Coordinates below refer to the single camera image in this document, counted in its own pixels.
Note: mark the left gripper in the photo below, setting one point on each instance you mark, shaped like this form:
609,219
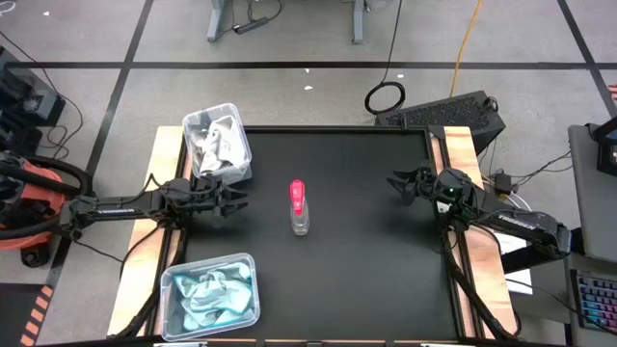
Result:
209,195

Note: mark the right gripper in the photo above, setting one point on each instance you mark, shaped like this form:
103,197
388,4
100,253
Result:
429,183

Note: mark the clear plastic bin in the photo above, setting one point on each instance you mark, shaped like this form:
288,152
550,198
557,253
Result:
241,173
166,332

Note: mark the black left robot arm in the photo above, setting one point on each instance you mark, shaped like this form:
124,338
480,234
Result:
115,211

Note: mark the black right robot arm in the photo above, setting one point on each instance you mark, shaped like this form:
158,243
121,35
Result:
516,221

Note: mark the wooden table side board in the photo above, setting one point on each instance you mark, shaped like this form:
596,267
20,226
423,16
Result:
460,144
164,149

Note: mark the clear spray bottle red nozzle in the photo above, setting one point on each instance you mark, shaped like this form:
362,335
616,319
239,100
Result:
300,221

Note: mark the black computer tower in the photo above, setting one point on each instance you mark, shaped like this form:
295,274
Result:
448,113

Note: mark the black power adapter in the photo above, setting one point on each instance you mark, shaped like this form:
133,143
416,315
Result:
502,183

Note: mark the white paper sheet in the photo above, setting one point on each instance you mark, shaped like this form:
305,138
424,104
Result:
520,284

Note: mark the black power strip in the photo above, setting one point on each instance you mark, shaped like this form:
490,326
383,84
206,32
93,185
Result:
250,25

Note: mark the gray desk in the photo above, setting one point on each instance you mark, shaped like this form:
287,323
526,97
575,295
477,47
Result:
593,202

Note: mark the orange shop vacuum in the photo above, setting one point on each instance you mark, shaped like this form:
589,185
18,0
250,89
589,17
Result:
38,197

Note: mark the black desktop monitor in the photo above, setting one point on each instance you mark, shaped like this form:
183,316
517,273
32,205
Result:
608,149

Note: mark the backlit computer keyboard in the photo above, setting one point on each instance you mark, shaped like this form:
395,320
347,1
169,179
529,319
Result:
598,301

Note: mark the black equipment case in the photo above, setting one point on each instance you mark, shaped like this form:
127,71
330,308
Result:
24,101

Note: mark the black mat orange stripes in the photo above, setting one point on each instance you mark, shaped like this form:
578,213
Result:
14,313

